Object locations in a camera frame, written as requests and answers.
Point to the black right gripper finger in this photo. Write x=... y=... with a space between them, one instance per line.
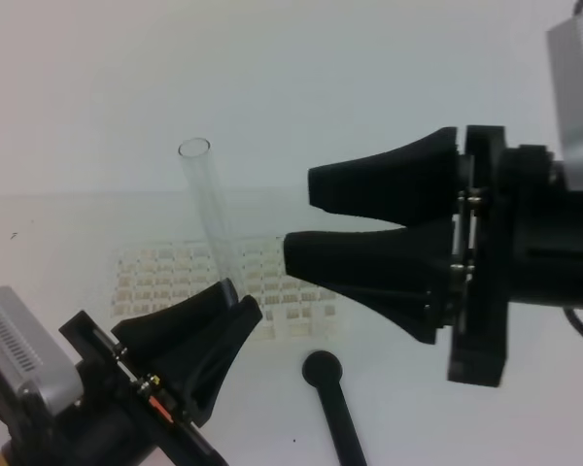
x=409 y=186
x=402 y=274

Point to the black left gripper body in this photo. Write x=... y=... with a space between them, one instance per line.
x=115 y=425

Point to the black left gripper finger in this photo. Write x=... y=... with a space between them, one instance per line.
x=150 y=339
x=195 y=365

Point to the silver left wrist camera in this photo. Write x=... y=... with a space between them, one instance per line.
x=31 y=361

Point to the white test tube rack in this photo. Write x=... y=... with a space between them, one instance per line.
x=154 y=276

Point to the clear glass test tube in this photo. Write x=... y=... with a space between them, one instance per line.
x=204 y=184

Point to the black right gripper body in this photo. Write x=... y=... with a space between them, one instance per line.
x=527 y=248

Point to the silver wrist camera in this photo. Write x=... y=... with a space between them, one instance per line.
x=31 y=361
x=565 y=48

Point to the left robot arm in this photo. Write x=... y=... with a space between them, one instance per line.
x=150 y=383

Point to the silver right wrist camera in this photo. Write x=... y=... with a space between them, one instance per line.
x=565 y=48

